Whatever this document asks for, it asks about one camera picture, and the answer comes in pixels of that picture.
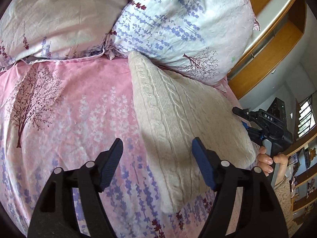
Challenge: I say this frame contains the person's right hand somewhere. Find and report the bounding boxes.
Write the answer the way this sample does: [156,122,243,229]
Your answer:
[256,146,288,185]

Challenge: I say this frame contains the white blue floral pillow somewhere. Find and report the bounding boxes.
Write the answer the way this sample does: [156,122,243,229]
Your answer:
[105,0,260,85]

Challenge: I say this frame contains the beige cable knit sweater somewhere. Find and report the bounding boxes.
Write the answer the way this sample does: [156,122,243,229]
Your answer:
[128,52,256,214]

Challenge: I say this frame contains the pale pink floral pillow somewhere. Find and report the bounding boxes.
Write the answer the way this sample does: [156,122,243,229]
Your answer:
[1,0,131,70]

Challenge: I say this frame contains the beige sleeve right forearm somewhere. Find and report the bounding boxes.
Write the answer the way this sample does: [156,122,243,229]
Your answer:
[274,177,300,237]

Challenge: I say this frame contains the wooden headboard shelf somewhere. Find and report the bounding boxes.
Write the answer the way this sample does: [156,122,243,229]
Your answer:
[227,0,307,99]

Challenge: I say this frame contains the pink floral bed sheet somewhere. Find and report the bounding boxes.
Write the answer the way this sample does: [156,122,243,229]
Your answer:
[0,56,259,238]

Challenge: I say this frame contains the window with bars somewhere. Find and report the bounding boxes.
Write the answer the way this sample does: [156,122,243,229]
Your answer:
[297,95,316,138]

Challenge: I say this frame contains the wooden wall shelf unit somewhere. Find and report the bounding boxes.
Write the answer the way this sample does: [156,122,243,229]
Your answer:
[284,132,316,223]

